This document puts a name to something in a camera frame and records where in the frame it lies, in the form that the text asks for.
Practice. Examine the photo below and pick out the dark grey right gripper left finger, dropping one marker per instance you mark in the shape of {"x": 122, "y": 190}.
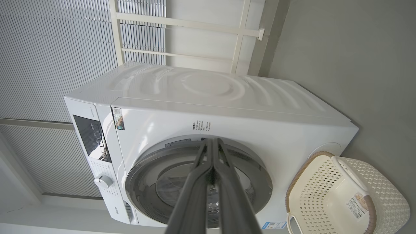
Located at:
{"x": 195, "y": 195}

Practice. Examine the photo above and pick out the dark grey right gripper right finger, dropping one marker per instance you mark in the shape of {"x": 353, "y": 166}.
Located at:
{"x": 234, "y": 201}

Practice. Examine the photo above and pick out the round glass washer door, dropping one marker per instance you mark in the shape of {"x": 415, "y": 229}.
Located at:
{"x": 152, "y": 182}

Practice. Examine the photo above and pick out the cream plastic laundry basket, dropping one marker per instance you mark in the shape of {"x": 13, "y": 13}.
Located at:
{"x": 325, "y": 195}

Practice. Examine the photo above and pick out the white front-load washing machine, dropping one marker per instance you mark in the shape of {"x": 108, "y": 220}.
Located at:
{"x": 201, "y": 97}

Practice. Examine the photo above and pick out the black washing machine display panel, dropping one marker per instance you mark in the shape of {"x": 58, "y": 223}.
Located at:
{"x": 91, "y": 136}

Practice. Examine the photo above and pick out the product label sticker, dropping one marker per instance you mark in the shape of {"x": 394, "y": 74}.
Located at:
{"x": 357, "y": 205}

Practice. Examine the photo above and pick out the blue energy label sticker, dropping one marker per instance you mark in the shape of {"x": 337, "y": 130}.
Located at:
{"x": 273, "y": 225}

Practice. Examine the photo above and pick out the white Hisense detergent drawer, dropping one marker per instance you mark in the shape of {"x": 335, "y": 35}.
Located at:
{"x": 128, "y": 211}

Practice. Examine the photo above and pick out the white round control knob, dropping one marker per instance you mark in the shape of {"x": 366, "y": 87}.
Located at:
{"x": 103, "y": 181}

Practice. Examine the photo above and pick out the dark rectangular promo sticker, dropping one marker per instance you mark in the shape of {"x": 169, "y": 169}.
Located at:
{"x": 118, "y": 118}

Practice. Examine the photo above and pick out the grey slatted window blind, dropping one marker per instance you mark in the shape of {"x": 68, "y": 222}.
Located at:
{"x": 48, "y": 159}
{"x": 48, "y": 58}

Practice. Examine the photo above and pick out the cream metal window railing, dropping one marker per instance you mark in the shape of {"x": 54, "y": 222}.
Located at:
{"x": 182, "y": 22}

